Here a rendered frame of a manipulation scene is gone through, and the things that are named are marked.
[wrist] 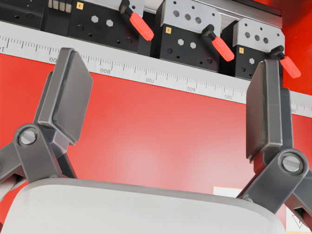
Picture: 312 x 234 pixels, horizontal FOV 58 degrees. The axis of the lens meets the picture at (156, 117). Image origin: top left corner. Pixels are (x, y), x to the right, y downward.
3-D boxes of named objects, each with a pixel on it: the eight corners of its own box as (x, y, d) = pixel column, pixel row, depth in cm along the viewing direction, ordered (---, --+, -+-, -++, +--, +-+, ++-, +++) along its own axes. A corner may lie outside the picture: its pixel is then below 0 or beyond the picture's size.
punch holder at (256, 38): (285, 30, 77) (284, 87, 74) (263, 42, 85) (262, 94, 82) (238, 15, 72) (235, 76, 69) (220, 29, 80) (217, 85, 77)
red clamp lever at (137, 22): (151, 38, 58) (119, 0, 57) (145, 46, 62) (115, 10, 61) (157, 33, 59) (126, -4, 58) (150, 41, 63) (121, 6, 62)
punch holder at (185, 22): (222, 9, 71) (217, 72, 68) (204, 25, 79) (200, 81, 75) (166, -8, 66) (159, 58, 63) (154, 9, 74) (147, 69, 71)
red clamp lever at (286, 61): (300, 77, 71) (277, 47, 70) (288, 81, 75) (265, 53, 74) (304, 73, 71) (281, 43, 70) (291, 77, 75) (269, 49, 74)
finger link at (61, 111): (4, 191, 14) (42, 75, 17) (65, 199, 14) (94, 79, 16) (-43, 179, 11) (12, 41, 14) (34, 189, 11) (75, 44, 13)
